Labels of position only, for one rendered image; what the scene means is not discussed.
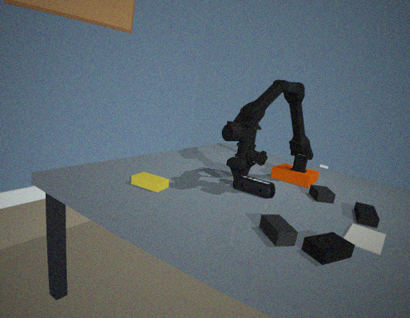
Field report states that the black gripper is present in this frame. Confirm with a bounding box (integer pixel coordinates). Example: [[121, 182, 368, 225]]
[[227, 141, 256, 185]]

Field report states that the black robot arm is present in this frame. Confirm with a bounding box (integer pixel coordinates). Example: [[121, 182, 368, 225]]
[[222, 80, 313, 173]]

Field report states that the yellow rectangular block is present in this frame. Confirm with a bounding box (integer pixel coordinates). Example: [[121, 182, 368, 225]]
[[131, 172, 169, 192]]

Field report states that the white flat rectangular board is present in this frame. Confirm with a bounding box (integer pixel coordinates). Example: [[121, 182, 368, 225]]
[[344, 224, 386, 255]]

